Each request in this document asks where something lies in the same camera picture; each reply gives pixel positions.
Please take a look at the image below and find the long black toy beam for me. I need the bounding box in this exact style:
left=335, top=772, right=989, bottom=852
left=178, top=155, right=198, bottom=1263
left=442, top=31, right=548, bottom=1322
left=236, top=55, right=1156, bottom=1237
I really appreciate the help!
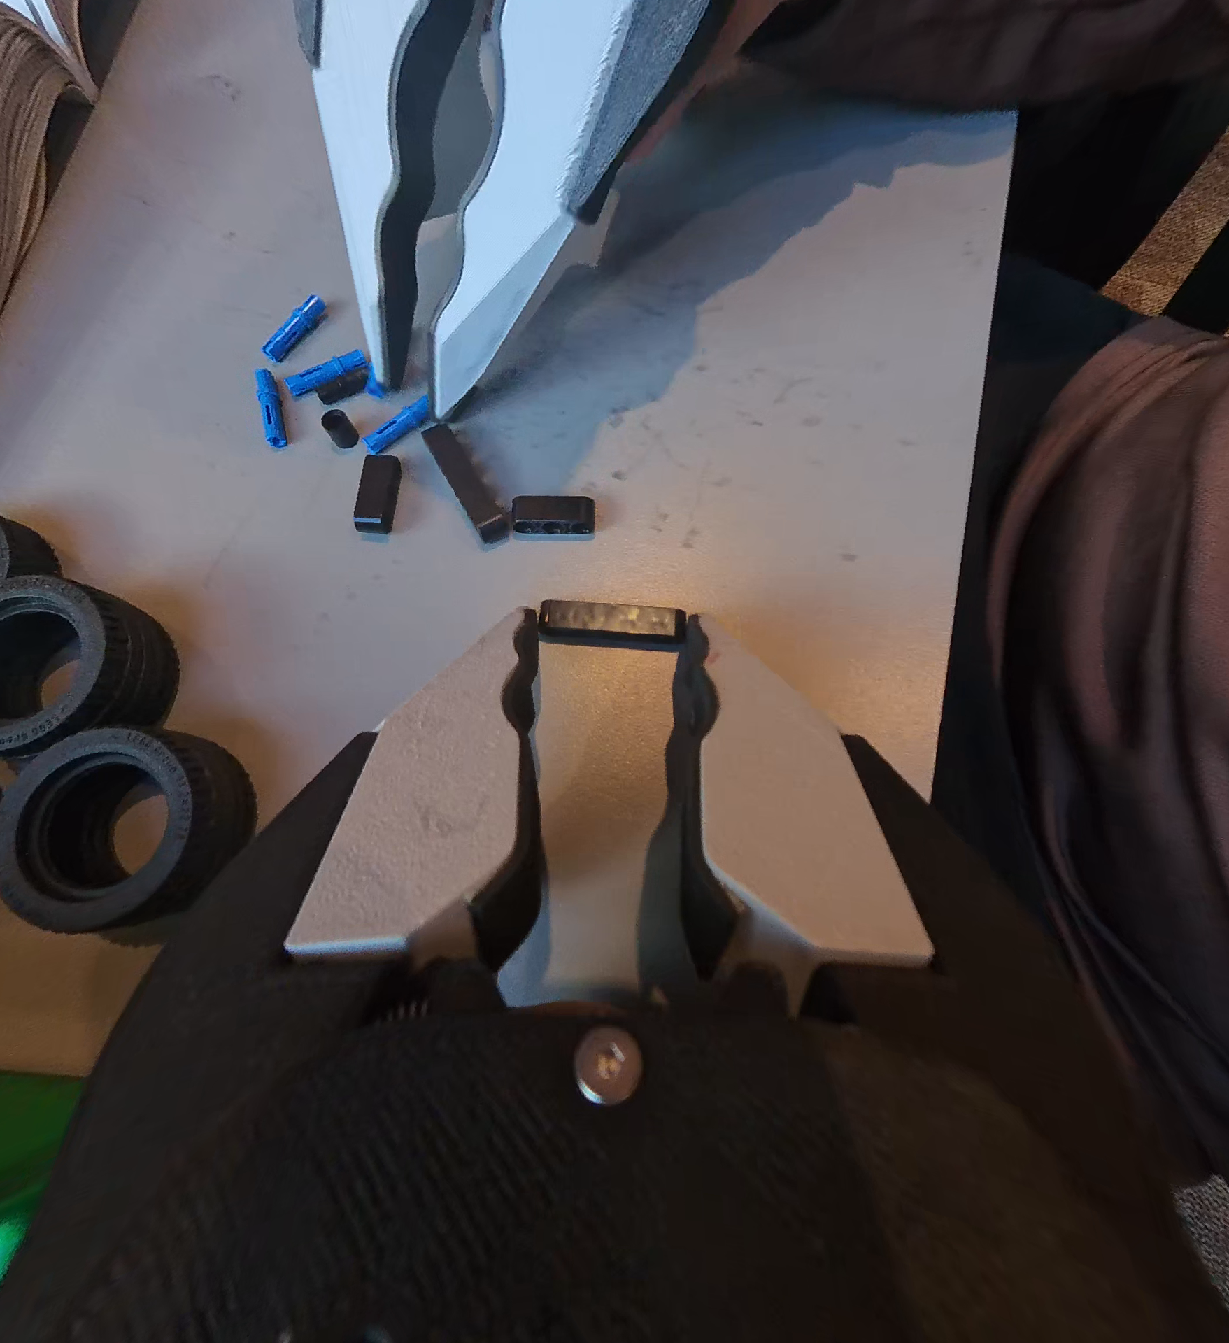
left=538, top=598, right=689, bottom=655
left=421, top=422, right=511, bottom=545

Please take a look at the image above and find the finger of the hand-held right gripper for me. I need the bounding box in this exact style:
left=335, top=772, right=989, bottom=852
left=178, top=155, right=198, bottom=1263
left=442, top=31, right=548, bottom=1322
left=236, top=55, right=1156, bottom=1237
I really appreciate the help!
left=311, top=0, right=438, bottom=394
left=428, top=0, right=639, bottom=421

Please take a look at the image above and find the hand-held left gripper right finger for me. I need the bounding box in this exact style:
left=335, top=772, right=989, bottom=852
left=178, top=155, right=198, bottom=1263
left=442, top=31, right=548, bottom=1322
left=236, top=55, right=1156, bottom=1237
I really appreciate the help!
left=677, top=615, right=937, bottom=982

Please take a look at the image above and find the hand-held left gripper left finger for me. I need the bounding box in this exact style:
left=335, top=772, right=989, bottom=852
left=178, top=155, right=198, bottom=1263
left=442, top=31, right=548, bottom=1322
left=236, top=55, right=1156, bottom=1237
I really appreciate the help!
left=285, top=608, right=548, bottom=972

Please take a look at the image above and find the grey desk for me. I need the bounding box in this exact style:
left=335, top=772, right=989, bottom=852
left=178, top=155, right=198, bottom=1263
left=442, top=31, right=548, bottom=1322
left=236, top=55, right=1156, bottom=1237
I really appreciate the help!
left=0, top=0, right=1019, bottom=1082

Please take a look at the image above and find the small black toy brick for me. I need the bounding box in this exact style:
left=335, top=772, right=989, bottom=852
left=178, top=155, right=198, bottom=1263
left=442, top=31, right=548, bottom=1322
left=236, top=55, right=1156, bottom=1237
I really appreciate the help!
left=353, top=453, right=404, bottom=536
left=510, top=495, right=597, bottom=540

